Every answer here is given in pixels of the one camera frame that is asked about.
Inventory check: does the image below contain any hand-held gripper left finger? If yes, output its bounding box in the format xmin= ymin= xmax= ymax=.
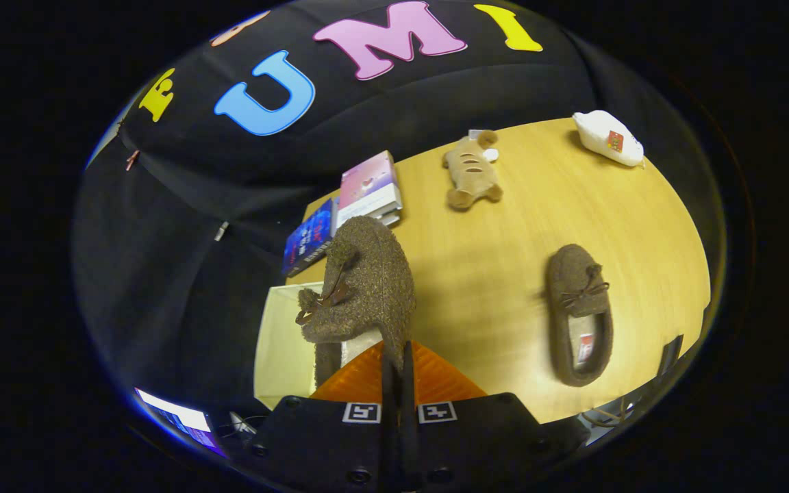
xmin=247 ymin=341 xmax=400 ymax=493

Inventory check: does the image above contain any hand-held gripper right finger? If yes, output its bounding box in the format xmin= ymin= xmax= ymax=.
xmin=399 ymin=340 xmax=591 ymax=493

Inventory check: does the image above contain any brown fuzzy slipper shoe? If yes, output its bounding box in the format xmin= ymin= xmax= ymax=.
xmin=295 ymin=216 xmax=417 ymax=388
xmin=547 ymin=244 xmax=614 ymax=388

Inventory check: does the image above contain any open laptop computer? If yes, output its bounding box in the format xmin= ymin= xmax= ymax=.
xmin=134 ymin=387 xmax=227 ymax=456

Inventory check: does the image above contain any dark blue book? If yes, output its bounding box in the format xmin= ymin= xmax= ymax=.
xmin=282 ymin=197 xmax=338 ymax=277

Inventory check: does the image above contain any black chair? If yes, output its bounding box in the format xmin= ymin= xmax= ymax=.
xmin=579 ymin=334 xmax=684 ymax=429

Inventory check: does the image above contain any tan plush toy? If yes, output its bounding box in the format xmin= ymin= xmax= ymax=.
xmin=442 ymin=130 xmax=504 ymax=210

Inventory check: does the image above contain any pink cover book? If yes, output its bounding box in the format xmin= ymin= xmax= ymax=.
xmin=336 ymin=151 xmax=403 ymax=228

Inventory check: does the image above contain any white pouch red label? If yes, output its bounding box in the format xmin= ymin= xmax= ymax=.
xmin=571 ymin=110 xmax=644 ymax=168

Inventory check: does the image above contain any white cable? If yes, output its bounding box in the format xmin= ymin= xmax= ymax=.
xmin=229 ymin=411 xmax=258 ymax=439

